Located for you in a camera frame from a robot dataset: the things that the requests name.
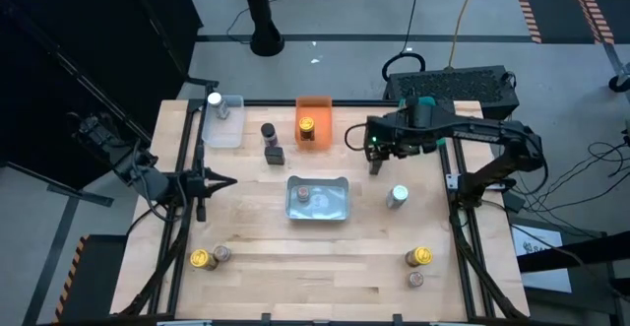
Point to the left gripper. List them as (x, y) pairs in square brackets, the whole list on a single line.
[(194, 186)]

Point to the black stand beam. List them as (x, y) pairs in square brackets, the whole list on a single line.
[(581, 252)]

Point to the yellow-lidded spice jar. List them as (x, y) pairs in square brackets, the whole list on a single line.
[(306, 123), (422, 255), (199, 258)]

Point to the purple-labelled black-lidded jar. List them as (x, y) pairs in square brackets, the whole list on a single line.
[(269, 131)]

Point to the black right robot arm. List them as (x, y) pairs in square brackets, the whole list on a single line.
[(492, 134)]

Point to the black spice tin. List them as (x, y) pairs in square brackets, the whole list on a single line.
[(274, 156)]

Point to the white printed sheet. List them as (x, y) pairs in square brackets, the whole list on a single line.
[(546, 281)]

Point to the white-lidded bagel seasoning jar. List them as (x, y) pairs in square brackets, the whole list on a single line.
[(398, 193)]

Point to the black mat striped edges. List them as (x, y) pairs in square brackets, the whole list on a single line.
[(556, 6), (98, 277)]

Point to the clear plastic bin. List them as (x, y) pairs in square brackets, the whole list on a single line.
[(229, 129)]

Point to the white-lidded spice jar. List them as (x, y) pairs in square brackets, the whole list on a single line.
[(214, 99)]

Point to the black curtain partition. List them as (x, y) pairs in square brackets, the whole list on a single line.
[(74, 45)]

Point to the black caster wheel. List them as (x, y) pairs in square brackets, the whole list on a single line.
[(619, 84)]

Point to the black aluminium frame rail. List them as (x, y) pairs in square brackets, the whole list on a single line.
[(200, 144), (444, 163)]

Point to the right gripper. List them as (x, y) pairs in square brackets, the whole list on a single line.
[(389, 139)]

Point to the black round pole stand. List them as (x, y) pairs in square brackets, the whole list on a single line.
[(263, 20)]

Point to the orange plastic bin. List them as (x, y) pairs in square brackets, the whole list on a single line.
[(320, 114)]

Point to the light grey plastic bin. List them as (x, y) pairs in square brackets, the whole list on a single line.
[(330, 208)]

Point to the black mesh-top equipment case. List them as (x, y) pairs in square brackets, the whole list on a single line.
[(453, 84)]

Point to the clear glass spice jar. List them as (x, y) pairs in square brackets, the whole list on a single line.
[(303, 193), (416, 280), (222, 253)]

